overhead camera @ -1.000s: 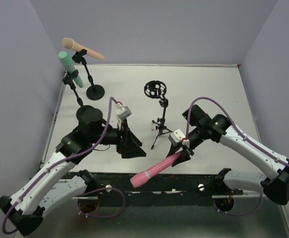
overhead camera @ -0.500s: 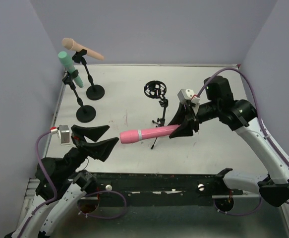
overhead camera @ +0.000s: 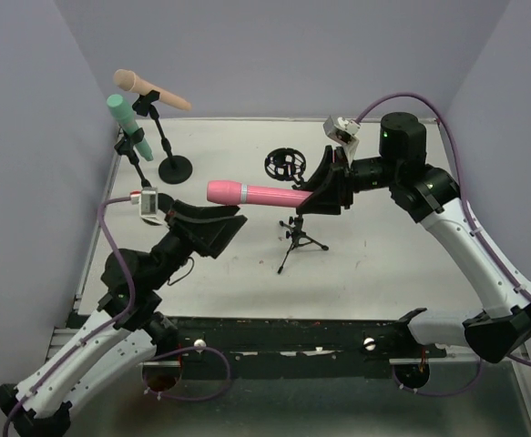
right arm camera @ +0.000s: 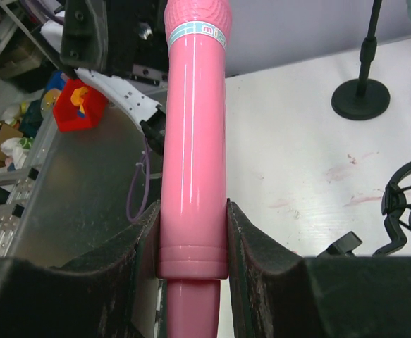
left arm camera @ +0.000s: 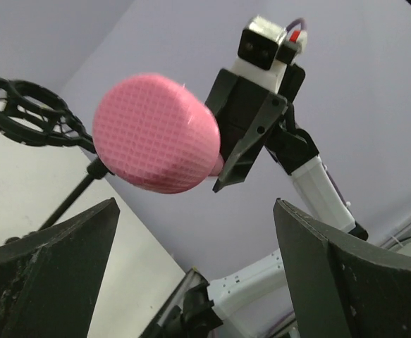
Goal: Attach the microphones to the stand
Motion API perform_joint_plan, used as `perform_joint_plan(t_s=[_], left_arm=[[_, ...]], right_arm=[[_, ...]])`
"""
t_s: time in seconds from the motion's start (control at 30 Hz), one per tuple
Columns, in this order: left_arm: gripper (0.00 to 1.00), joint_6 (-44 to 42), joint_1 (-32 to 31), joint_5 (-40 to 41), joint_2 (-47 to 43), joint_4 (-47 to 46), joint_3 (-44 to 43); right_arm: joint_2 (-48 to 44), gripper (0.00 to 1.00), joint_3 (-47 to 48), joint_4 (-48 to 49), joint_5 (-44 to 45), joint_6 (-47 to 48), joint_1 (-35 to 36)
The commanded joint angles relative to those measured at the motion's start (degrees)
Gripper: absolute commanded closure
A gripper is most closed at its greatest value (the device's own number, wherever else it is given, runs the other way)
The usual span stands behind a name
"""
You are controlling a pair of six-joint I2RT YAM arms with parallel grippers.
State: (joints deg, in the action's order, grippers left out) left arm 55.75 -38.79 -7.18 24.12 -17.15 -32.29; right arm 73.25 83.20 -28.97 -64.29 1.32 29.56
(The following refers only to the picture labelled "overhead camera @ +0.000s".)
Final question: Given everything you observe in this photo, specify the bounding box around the teal toy microphone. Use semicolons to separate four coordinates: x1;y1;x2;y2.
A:
107;94;154;162

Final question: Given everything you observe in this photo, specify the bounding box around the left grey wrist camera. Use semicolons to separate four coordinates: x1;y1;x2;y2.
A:
129;187;162;226

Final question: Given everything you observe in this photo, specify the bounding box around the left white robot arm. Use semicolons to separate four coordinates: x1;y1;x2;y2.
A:
0;201;247;436

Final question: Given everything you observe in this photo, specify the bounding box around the aluminium frame rail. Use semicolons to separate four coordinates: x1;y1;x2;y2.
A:
23;120;132;437

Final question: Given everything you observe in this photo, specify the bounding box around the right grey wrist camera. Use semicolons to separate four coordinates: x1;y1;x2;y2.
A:
322;116;361;160

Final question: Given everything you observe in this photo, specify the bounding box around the beige toy microphone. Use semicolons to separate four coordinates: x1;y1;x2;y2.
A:
113;69;191;111

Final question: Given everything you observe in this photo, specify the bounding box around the black tripod microphone stand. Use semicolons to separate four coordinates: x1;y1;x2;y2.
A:
264;147;329;275

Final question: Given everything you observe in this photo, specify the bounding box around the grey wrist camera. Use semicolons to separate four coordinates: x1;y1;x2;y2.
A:
129;187;162;226
322;116;361;160

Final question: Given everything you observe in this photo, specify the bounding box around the pink toy microphone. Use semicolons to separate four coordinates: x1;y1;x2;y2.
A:
206;180;311;208

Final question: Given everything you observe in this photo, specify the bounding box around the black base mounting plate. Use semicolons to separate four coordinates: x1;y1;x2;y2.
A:
142;317;446;381

